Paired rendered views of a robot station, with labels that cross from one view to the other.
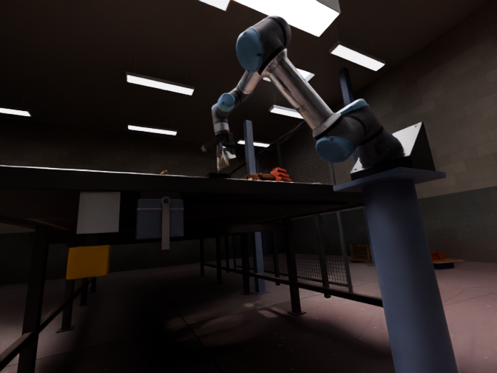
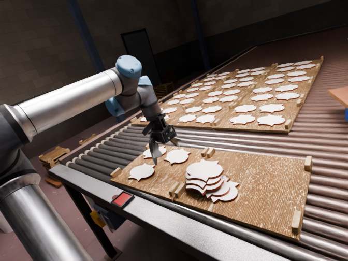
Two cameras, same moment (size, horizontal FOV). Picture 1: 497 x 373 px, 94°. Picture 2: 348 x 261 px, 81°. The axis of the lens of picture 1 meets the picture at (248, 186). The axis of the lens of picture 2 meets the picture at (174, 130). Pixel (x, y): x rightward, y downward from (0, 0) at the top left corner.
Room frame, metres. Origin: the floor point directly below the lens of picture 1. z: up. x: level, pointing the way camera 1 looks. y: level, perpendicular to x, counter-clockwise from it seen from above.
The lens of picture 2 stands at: (0.94, -0.66, 1.47)
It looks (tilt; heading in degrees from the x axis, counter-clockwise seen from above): 23 degrees down; 74
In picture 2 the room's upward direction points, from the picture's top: 18 degrees counter-clockwise
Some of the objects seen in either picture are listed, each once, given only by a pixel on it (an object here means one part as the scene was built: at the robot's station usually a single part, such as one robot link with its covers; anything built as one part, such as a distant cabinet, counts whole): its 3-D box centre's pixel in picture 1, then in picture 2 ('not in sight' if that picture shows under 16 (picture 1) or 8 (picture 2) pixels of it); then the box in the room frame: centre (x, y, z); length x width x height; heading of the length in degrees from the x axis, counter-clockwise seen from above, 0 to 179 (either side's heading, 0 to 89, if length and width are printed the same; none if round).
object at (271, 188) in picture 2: not in sight; (242, 182); (1.29, -0.13, 0.93); 0.41 x 0.35 x 0.02; 121
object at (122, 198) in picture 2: not in sight; (122, 200); (0.85, 0.12, 0.92); 0.06 x 0.06 x 0.01; 28
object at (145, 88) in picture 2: (220, 115); (143, 91); (1.10, 0.12, 1.33); 0.09 x 0.08 x 0.11; 22
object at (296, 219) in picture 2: not in sight; (296, 221); (1.27, -0.37, 0.95); 0.06 x 0.02 x 0.03; 31
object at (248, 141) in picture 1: (253, 200); not in sight; (3.19, -0.05, 1.20); 0.17 x 0.17 x 2.40; 28
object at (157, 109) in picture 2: (221, 129); (151, 110); (1.11, 0.12, 1.25); 0.08 x 0.08 x 0.05
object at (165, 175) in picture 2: not in sight; (160, 166); (1.07, 0.23, 0.93); 0.41 x 0.35 x 0.02; 121
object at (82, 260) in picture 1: (92, 232); (95, 206); (0.66, 0.45, 0.74); 0.09 x 0.08 x 0.24; 118
